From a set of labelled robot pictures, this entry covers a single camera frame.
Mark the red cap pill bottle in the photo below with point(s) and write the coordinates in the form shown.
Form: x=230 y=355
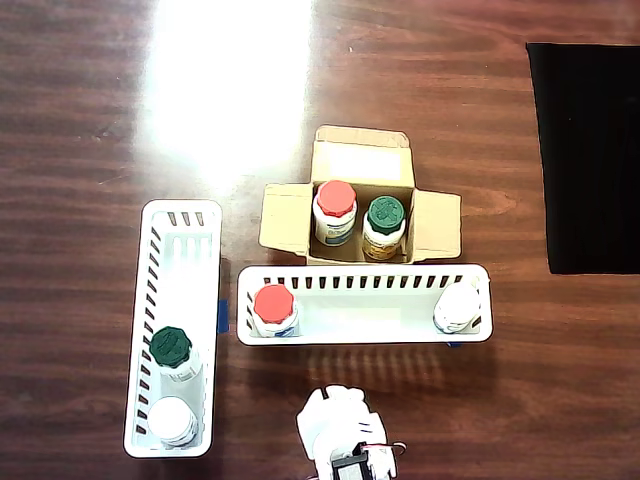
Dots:
x=273 y=303
x=336 y=199

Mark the green cap pill bottle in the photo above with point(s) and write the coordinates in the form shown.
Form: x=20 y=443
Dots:
x=384 y=212
x=171 y=346

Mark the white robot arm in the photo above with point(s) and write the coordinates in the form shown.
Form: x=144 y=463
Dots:
x=340 y=425

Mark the white basket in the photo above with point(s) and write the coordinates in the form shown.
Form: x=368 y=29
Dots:
x=360 y=317
x=175 y=300

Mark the brown cardboard box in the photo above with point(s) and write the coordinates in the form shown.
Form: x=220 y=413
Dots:
x=435 y=225

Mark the white cap pill bottle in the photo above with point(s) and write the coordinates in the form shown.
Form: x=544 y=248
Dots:
x=170 y=419
x=456 y=306

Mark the black mat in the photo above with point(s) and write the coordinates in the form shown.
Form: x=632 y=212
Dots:
x=590 y=160

